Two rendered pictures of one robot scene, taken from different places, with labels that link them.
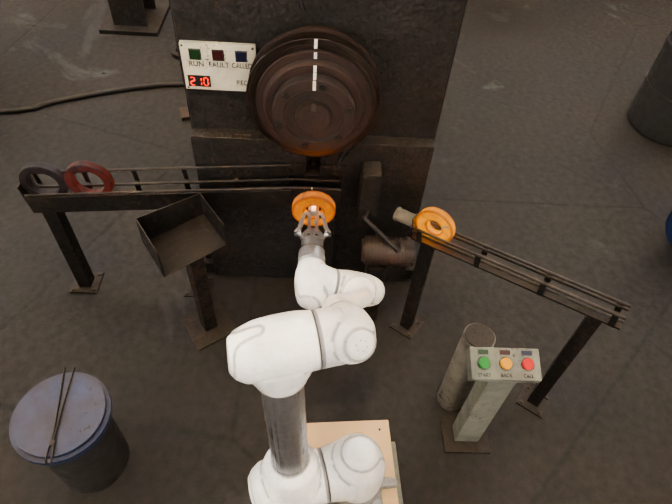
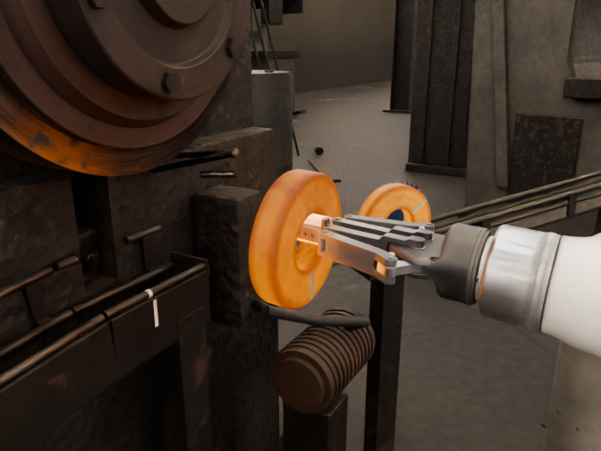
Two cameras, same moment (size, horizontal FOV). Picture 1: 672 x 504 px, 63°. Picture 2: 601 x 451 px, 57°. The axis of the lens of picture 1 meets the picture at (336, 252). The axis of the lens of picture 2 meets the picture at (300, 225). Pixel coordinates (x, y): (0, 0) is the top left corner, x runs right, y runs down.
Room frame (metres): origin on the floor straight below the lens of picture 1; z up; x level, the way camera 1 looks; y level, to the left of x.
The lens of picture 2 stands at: (1.06, 0.58, 1.03)
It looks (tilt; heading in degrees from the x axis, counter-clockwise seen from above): 18 degrees down; 303
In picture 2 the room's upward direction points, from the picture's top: straight up
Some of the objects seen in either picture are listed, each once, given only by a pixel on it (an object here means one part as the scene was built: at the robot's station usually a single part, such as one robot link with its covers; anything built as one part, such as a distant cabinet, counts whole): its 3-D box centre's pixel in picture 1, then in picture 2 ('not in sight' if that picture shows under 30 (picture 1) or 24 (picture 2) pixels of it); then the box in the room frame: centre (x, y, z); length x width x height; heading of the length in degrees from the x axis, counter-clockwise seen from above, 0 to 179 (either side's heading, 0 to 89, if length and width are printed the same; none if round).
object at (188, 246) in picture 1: (193, 280); not in sight; (1.37, 0.59, 0.36); 0.26 x 0.20 x 0.72; 128
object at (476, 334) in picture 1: (463, 369); (577, 431); (1.11, -0.55, 0.26); 0.12 x 0.12 x 0.52
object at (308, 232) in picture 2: not in sight; (311, 236); (1.36, 0.11, 0.84); 0.05 x 0.03 x 0.01; 3
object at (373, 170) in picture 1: (368, 189); (228, 255); (1.67, -0.11, 0.68); 0.11 x 0.08 x 0.24; 3
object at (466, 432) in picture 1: (483, 401); not in sight; (0.95, -0.60, 0.31); 0.24 x 0.16 x 0.62; 93
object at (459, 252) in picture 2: (312, 240); (437, 257); (1.23, 0.08, 0.84); 0.09 x 0.08 x 0.07; 3
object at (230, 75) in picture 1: (219, 67); not in sight; (1.73, 0.46, 1.15); 0.26 x 0.02 x 0.18; 93
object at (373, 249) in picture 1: (381, 279); (324, 444); (1.53, -0.22, 0.27); 0.22 x 0.13 x 0.53; 93
